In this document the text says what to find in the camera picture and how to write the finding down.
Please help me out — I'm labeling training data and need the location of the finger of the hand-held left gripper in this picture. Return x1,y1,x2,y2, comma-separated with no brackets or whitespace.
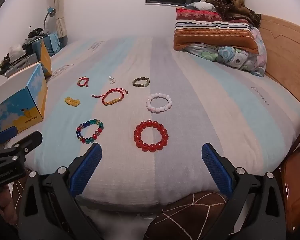
0,131,43,168
0,126,18,146

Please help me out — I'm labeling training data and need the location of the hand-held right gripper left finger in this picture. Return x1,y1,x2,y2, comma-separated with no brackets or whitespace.
17,142,103,240

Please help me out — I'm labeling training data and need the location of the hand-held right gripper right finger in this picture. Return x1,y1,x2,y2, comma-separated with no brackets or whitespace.
201,142,298,240

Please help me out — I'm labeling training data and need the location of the printed cardboard box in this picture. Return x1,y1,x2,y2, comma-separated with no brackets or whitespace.
0,39,53,137

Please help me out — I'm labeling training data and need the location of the multicolour glass bead bracelet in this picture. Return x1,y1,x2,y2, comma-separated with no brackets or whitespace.
76,119,104,145

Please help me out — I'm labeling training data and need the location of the yellow bead bracelet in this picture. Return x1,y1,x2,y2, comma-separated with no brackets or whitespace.
64,96,81,106

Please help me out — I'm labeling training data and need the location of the red bead bracelet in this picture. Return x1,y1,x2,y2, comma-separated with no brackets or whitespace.
134,120,170,151

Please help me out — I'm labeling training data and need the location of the red cord gold bar bracelet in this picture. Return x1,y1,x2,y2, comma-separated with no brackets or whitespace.
91,87,130,106

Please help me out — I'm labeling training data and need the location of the white bead bracelet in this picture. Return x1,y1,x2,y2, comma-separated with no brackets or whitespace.
146,93,173,114

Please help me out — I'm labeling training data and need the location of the person's left hand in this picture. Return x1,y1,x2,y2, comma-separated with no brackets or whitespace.
0,182,18,227

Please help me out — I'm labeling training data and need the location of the brown patterned floor mat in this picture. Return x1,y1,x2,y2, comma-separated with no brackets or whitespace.
12,167,290,240

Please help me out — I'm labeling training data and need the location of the silver suitcase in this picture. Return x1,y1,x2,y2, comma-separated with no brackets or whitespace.
0,54,40,78

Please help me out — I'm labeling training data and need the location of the striped bed sheet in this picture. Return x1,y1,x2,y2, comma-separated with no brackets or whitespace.
25,36,300,207

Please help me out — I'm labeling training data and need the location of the brown wooden chair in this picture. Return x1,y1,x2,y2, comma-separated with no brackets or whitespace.
280,112,300,233

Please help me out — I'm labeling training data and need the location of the white plastic bag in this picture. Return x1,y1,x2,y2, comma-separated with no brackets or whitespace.
10,44,24,55

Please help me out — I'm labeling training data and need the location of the light blue cloth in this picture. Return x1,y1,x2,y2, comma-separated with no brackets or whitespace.
46,32,62,55

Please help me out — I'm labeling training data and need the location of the black glossy object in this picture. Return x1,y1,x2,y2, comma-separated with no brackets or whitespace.
27,27,45,39

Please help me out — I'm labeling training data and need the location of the floral quilt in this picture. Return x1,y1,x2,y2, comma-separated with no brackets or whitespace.
184,26,268,77

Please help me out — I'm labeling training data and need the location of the blue desk lamp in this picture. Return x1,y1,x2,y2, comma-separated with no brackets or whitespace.
43,7,56,30

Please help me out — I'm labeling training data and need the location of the cream curtain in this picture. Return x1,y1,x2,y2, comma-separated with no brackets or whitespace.
47,0,69,48

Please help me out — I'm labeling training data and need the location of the wooden headboard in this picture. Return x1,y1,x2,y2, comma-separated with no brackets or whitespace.
259,14,300,113

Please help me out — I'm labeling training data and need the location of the striped knitted cloth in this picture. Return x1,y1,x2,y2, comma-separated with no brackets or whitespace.
173,7,259,54

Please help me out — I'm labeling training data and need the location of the grey white pillow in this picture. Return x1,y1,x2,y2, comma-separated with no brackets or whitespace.
185,1,218,12

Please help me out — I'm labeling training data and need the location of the brown crumpled cloth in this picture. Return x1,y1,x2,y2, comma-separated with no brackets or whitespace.
210,0,262,28

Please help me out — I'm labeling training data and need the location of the dark green bead bracelet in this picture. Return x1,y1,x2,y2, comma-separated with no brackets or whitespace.
132,77,150,87

